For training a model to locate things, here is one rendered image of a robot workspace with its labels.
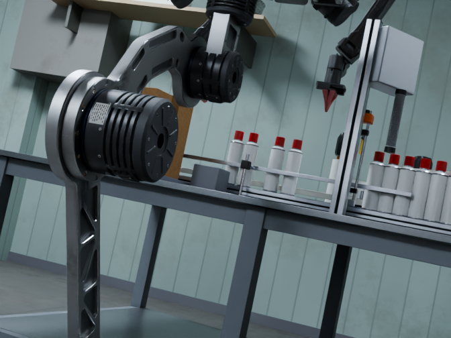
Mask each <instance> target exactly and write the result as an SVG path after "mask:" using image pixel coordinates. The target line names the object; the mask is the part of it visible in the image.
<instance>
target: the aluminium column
mask: <svg viewBox="0 0 451 338"><path fill-rule="evenodd" d="M382 26H383V22H382V21H381V19H379V18H369V17H367V21H366V27H365V31H364V37H363V41H362V47H361V51H360V58H359V61H358V68H357V71H356V78H355V81H354V88H353V91H352V98H351V102H350V108H349V112H348V118H347V122H346V128H345V132H344V139H343V142H342V149H341V152H340V159H339V162H338V169H337V173H336V179H335V183H334V189H333V193H332V199H331V203H330V209H329V213H335V214H339V215H346V208H347V204H348V198H349V194H350V188H351V184H352V178H353V173H354V167H355V163H356V157H357V153H358V147H359V143H360V136H361V133H362V126H363V123H364V116H365V113H366V106H367V102H368V96H369V92H370V84H369V78H370V72H371V68H372V62H373V58H374V52H375V48H376V44H377V38H378V34H379V28H380V27H382Z"/></svg>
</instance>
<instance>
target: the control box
mask: <svg viewBox="0 0 451 338"><path fill-rule="evenodd" d="M422 49H423V41H422V40H419V39H417V38H415V37H413V36H410V35H409V34H406V33H404V32H402V31H400V30H397V29H395V28H393V27H391V26H389V25H388V26H384V27H380V28H379V34H378V38H377V44H376V48H375V52H374V58H373V62H372V68H371V72H370V78H369V84H370V87H371V88H372V89H375V90H378V91H380V92H383V93H386V94H388V95H391V96H394V97H395V91H396V89H404V90H406V91H407V94H406V96H409V95H414V91H415V85H416V81H417V74H418V70H419V63H420V60H421V53H422Z"/></svg>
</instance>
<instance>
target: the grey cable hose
mask: <svg viewBox="0 0 451 338"><path fill-rule="evenodd" d="M406 94H407V91H406V90H404V89H396V91H395V99H394V105H393V110H392V113H391V114H392V116H391V121H390V126H389V130H388V136H387V141H386V146H385V149H384V152H386V153H390V154H395V150H396V143H397V137H398V133H399V127H400V121H401V116H402V110H403V106H404V100H405V97H406Z"/></svg>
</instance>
